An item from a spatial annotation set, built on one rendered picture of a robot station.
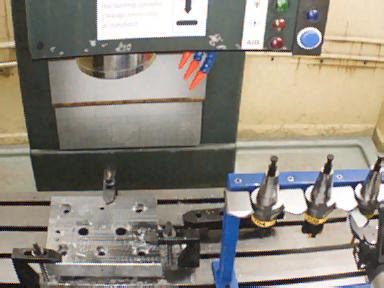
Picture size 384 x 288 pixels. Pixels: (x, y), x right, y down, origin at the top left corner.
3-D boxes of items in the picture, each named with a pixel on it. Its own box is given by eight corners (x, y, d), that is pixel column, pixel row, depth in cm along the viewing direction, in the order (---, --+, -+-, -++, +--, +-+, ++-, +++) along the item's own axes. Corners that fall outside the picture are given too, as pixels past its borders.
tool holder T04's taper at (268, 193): (277, 190, 113) (282, 165, 108) (279, 206, 109) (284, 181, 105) (255, 189, 112) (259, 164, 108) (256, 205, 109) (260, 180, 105)
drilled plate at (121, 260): (162, 276, 128) (161, 264, 125) (48, 275, 123) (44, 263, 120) (156, 208, 145) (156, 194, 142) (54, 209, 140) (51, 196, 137)
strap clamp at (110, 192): (118, 227, 143) (113, 186, 134) (106, 227, 143) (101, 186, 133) (118, 193, 153) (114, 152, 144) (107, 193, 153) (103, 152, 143)
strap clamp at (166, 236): (199, 267, 136) (201, 227, 127) (147, 268, 134) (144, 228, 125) (198, 257, 139) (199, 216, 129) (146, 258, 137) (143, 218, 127)
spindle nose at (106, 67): (161, 39, 106) (163, -14, 99) (151, 82, 94) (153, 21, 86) (85, 39, 105) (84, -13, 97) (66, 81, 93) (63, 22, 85)
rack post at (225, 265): (238, 292, 131) (251, 207, 112) (216, 293, 131) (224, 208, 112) (233, 261, 139) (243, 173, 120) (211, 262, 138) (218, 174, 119)
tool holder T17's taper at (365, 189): (373, 183, 117) (380, 159, 112) (382, 197, 114) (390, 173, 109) (356, 187, 115) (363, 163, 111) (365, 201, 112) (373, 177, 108)
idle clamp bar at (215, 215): (282, 229, 148) (285, 213, 144) (184, 241, 143) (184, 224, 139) (276, 216, 152) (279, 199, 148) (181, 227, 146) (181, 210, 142)
